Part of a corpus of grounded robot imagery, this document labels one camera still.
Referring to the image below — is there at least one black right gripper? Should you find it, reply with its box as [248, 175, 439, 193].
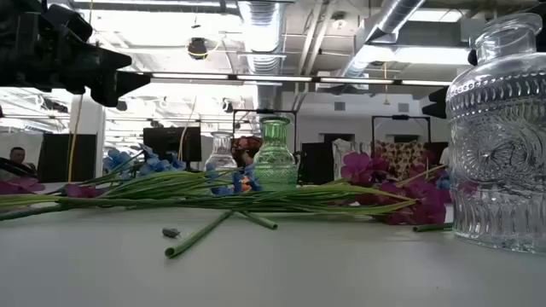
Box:
[421, 23, 546, 119]

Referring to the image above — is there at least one small clear glass vase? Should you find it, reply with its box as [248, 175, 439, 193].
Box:
[203, 130, 238, 172]

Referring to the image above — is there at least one corrugated silver ceiling duct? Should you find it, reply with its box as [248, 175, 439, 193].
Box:
[236, 0, 285, 112]

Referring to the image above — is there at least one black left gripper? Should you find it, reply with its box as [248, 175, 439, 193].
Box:
[0, 0, 151, 107]

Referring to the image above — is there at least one large clear embossed glass vase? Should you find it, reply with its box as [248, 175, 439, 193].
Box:
[445, 11, 546, 255]

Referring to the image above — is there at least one person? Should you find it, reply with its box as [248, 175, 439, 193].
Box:
[8, 146, 38, 176]

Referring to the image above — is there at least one black monitor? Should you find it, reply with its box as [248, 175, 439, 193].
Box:
[142, 126, 203, 164]

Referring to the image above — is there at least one black partition panel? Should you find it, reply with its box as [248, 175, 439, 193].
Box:
[37, 133, 97, 183]
[424, 142, 448, 170]
[300, 142, 336, 186]

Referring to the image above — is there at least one yellow cable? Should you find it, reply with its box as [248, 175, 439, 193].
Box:
[67, 0, 95, 183]

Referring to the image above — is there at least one black ceiling dome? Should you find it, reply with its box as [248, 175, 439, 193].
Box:
[187, 37, 209, 61]

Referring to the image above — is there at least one white patterned cloth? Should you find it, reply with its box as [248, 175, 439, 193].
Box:
[332, 137, 376, 180]

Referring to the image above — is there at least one blue artificial flower bunch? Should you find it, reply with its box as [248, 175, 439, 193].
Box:
[204, 161, 264, 197]
[101, 143, 189, 182]

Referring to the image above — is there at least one green glass vase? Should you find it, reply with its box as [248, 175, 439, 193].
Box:
[252, 115, 299, 192]

